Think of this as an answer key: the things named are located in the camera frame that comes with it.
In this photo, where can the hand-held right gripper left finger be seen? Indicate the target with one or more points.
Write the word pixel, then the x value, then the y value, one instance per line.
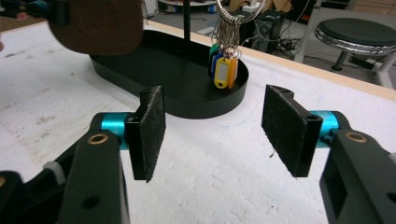
pixel 148 137

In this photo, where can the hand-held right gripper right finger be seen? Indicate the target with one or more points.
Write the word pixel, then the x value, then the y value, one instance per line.
pixel 289 130

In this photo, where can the brown leather zip pouch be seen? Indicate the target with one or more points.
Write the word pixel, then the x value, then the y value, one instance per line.
pixel 99 26

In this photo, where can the black oval tray key stand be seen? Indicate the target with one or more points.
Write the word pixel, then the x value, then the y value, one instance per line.
pixel 174 81

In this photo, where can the orange key tag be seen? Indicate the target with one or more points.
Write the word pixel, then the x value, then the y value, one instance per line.
pixel 233 73

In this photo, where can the yellow key tag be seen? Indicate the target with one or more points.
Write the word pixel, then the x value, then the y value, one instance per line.
pixel 222 73

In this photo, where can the blue key tag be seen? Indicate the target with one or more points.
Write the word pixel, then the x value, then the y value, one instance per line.
pixel 216 63

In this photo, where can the bunch of metal key rings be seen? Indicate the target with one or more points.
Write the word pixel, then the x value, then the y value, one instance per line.
pixel 229 28

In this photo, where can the black power strip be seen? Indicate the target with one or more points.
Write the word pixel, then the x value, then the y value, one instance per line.
pixel 361 62

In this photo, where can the black computer tower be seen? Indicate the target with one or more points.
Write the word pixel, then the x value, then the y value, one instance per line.
pixel 264 29

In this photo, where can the black round stool chrome rim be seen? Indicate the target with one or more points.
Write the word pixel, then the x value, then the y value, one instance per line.
pixel 358 34

